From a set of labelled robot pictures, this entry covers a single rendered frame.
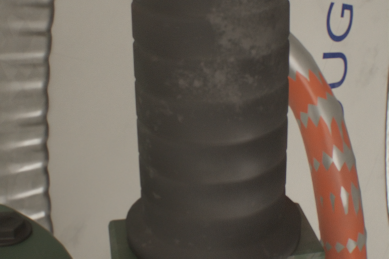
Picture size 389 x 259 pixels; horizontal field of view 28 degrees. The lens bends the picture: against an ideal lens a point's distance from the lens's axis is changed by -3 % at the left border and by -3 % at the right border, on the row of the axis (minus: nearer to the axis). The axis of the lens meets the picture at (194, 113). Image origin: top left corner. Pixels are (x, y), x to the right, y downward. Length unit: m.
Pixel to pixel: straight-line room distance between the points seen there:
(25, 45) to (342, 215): 0.17
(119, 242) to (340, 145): 0.07
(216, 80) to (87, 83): 0.20
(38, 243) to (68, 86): 0.14
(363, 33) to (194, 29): 0.35
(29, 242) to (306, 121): 0.08
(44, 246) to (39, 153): 0.13
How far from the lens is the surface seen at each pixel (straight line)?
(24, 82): 0.34
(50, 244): 0.23
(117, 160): 0.38
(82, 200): 0.38
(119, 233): 0.20
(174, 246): 0.18
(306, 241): 0.20
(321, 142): 0.22
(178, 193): 0.17
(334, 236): 0.22
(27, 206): 0.36
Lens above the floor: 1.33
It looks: 25 degrees down
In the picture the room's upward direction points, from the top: 136 degrees counter-clockwise
